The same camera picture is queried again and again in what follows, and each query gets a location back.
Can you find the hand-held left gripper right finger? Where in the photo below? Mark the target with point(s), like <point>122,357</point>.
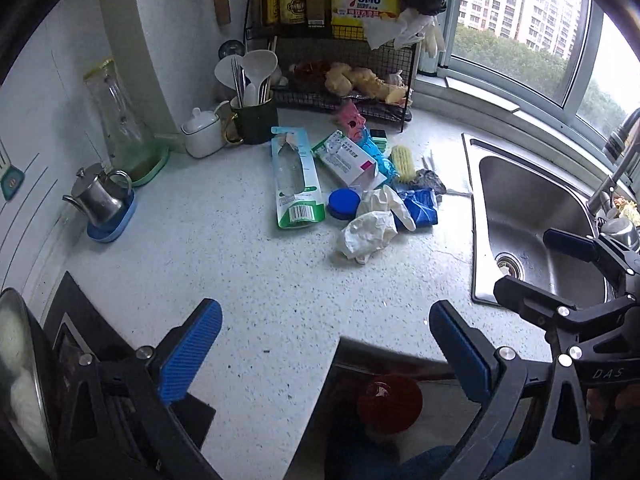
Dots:
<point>460,355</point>

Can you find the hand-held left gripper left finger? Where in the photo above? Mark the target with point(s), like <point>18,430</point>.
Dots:
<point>192,350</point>

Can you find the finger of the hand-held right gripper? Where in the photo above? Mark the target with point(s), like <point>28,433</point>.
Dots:
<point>570,246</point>
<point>530,296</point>

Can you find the red waste bin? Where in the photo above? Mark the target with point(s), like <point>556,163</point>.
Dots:
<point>390,402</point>

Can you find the dark blue packet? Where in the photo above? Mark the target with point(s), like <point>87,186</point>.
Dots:
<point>421,208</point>

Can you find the white disposable glove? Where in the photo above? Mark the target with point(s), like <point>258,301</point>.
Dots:
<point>387,202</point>
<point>365,235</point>

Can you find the grey wrapper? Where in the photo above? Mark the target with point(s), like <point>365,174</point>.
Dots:
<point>430,180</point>

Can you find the white thin stick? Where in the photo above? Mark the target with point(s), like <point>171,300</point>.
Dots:
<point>429,162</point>

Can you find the yellow bristle scrub brush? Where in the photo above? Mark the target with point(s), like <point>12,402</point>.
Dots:
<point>402,162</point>

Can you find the blue round lid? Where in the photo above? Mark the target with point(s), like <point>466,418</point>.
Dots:
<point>344,204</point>

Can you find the clear plastic green label package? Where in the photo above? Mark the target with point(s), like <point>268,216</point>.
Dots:
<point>292,180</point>

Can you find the light blue wrapper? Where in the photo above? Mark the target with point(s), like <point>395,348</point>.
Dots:
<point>381,162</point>

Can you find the white medicine box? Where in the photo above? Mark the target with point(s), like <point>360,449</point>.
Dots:
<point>345,157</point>

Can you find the pink wrapper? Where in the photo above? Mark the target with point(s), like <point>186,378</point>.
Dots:
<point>351,120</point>

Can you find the person's right hand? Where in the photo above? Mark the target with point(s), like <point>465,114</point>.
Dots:
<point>622,405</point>

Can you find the steel bowl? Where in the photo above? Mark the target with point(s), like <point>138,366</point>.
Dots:
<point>620,228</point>

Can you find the stainless steel sink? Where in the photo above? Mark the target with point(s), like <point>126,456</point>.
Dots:
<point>525,210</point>

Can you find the yellow food scraps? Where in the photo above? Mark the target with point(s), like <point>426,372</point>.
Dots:
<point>629,208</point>

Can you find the steel faucet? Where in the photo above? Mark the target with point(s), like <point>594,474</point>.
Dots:
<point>617,160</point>

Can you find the black gas stove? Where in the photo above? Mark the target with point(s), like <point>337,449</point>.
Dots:
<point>72,320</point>

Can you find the blue coaster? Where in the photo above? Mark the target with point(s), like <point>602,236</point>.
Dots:
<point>119,226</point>

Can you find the shiny pot lid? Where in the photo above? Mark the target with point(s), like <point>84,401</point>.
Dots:
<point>20,385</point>

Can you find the steel teapot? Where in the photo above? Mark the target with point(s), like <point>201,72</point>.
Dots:
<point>97,200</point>

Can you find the green tray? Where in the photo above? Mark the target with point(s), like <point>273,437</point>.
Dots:
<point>156,165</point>

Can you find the window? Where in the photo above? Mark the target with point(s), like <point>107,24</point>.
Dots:
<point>592,50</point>

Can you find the white sugar jar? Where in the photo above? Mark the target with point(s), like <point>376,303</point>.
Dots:
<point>202,135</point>

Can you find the glass pitcher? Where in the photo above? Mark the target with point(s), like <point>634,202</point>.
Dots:
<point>120,125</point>

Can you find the dark green mug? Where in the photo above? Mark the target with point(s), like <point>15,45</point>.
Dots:
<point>257,122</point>

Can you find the garlic bulb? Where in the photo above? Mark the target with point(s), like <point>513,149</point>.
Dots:
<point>395,79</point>

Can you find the white rubber glove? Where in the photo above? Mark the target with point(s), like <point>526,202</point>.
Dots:
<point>431,37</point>

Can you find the large ginger root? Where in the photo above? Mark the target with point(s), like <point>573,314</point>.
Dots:
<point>372,86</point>

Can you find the small white spoon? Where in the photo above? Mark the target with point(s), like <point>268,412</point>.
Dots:
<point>250,95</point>

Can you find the steel chopsticks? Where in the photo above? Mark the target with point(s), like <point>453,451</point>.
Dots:
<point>239,82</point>

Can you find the white ladle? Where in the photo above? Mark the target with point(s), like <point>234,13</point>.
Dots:
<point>225,72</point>

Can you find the white plastic bag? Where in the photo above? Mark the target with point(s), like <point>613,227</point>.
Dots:
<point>392,27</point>

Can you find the small ginger root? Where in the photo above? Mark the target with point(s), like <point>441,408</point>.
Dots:
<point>337,79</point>

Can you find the white rice paddle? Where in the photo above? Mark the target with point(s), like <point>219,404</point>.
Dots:
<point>260,65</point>

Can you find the red dried food bag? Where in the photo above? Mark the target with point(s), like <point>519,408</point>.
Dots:
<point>310,71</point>

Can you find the teal wall sticker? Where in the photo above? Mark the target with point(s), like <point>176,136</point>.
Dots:
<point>11,180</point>

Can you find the round dark wall hook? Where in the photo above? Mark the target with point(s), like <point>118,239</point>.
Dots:
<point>230,49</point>

